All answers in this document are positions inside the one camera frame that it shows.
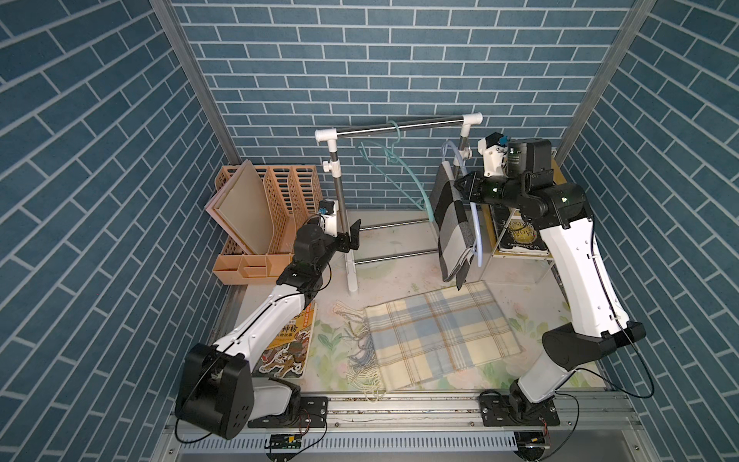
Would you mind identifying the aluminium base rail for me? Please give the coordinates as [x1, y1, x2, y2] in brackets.
[152, 390, 657, 461]

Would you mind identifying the orange plastic file organizer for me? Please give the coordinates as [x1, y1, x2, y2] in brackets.
[213, 166, 323, 285]

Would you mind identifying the green circuit board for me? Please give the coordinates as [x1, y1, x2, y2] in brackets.
[266, 434, 302, 452]

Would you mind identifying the wood and wire shelf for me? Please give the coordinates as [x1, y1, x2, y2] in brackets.
[466, 140, 593, 256]

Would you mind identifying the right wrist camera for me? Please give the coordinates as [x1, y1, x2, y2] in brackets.
[477, 132, 509, 178]

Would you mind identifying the floral table mat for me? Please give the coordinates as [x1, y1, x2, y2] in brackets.
[298, 210, 571, 394]

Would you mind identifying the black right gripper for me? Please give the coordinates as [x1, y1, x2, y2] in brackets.
[451, 172, 522, 215]

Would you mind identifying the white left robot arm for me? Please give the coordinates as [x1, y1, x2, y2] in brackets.
[174, 216, 361, 440]

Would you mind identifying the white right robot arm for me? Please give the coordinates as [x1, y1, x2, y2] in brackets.
[454, 133, 646, 425]

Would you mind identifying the yellow illustrated comic book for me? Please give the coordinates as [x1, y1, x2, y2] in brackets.
[253, 303, 316, 379]

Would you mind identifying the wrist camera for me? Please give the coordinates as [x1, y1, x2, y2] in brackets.
[318, 199, 339, 238]
[477, 132, 509, 178]

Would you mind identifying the yellow blue plaid scarf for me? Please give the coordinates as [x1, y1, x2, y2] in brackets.
[333, 281, 521, 396]

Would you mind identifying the translucent blue clothes hanger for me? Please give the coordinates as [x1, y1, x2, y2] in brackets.
[442, 140, 483, 268]

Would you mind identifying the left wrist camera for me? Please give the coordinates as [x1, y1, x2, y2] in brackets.
[318, 199, 339, 238]

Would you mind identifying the white steel clothes rack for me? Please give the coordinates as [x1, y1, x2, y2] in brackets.
[314, 112, 484, 296]

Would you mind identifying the beige flat board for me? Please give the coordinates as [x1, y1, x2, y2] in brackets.
[205, 161, 273, 254]

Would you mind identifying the black grey checkered scarf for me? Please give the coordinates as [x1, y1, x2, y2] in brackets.
[429, 161, 475, 290]

